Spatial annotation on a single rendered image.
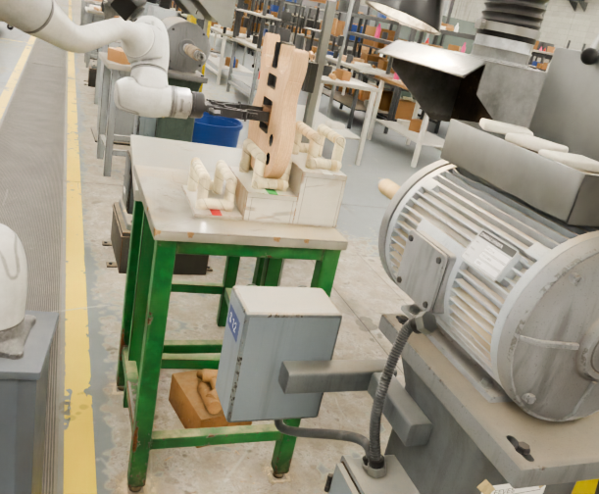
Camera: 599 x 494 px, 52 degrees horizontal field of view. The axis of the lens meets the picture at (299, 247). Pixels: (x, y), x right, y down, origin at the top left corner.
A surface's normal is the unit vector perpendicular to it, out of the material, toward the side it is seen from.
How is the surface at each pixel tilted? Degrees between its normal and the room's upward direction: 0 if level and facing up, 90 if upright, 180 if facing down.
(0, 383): 90
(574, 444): 0
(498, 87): 90
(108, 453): 0
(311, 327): 90
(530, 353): 94
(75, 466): 0
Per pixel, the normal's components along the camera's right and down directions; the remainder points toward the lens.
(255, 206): 0.30, 0.40
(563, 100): -0.93, -0.05
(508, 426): 0.19, -0.91
